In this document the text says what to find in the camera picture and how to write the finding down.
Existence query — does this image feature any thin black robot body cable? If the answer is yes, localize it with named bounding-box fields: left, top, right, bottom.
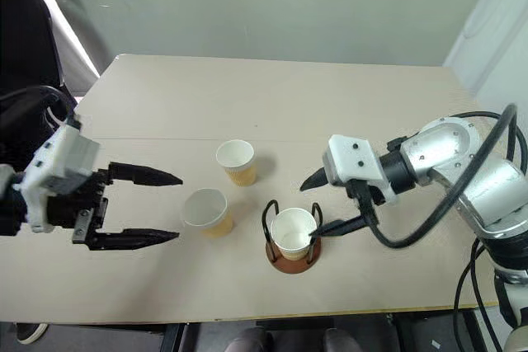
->
left=452, top=237, right=507, bottom=352

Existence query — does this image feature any black table frame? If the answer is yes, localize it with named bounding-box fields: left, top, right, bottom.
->
left=163, top=312, right=482, bottom=352

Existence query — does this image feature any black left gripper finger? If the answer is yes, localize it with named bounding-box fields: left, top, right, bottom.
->
left=107, top=162, right=184, bottom=187
left=87, top=228, right=181, bottom=251

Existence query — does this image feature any black wire cup holder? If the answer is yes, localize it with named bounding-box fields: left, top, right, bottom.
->
left=262, top=199, right=324, bottom=276

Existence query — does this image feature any white door panel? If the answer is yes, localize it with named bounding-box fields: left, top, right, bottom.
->
left=442, top=0, right=528, bottom=106

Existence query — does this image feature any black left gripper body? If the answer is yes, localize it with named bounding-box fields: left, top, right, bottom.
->
left=47, top=167, right=112, bottom=246

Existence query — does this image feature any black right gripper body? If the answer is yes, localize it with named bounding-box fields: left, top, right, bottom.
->
left=345, top=179, right=388, bottom=222

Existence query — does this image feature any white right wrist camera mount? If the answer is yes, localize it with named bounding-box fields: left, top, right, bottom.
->
left=321, top=134, right=400, bottom=206

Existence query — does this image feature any black chair back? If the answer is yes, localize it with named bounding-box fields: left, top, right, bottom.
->
left=0, top=0, right=79, bottom=122

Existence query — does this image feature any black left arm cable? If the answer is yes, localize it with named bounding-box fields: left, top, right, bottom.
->
left=0, top=85, right=80, bottom=123

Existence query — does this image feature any dark shoe with white sole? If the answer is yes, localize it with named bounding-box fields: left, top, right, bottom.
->
left=15, top=321, right=50, bottom=345

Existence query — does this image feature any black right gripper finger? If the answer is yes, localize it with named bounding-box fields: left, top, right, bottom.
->
left=309, top=214, right=375, bottom=240
left=299, top=167, right=329, bottom=193

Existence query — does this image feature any paper cup with brown sleeve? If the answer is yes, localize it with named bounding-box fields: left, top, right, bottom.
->
left=214, top=138, right=258, bottom=187
left=270, top=207, right=318, bottom=262
left=181, top=187, right=234, bottom=240

